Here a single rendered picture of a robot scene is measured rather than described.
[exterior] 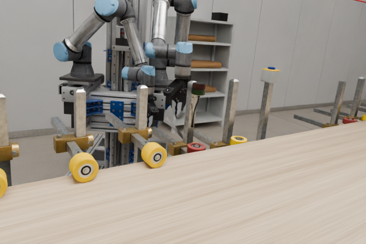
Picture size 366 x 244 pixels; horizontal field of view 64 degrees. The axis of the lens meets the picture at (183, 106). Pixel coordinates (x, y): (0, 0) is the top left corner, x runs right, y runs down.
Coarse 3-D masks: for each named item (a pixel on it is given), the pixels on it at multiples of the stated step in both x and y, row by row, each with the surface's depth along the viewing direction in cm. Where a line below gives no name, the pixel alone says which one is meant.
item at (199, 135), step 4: (196, 132) 169; (200, 132) 170; (196, 136) 169; (200, 136) 165; (204, 136) 164; (200, 140) 165; (204, 140) 162; (208, 140) 160; (212, 140) 159; (208, 144) 160
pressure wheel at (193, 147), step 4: (188, 144) 128; (192, 144) 130; (196, 144) 128; (200, 144) 130; (188, 148) 126; (192, 148) 125; (196, 148) 125; (200, 148) 125; (204, 148) 126; (188, 152) 126
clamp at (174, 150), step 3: (180, 141) 142; (195, 141) 143; (171, 144) 137; (177, 144) 137; (180, 144) 137; (183, 144) 138; (186, 144) 138; (171, 147) 137; (174, 147) 134; (177, 147) 135; (180, 147) 136; (183, 147) 137; (186, 147) 138; (168, 150) 139; (171, 150) 137; (174, 150) 135; (177, 150) 136; (171, 153) 137; (174, 153) 135; (177, 153) 136
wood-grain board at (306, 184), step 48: (240, 144) 135; (288, 144) 141; (336, 144) 146; (48, 192) 85; (96, 192) 87; (144, 192) 90; (192, 192) 92; (240, 192) 94; (288, 192) 97; (336, 192) 99; (0, 240) 66; (48, 240) 67; (96, 240) 68; (144, 240) 69; (192, 240) 71; (240, 240) 72; (288, 240) 74; (336, 240) 75
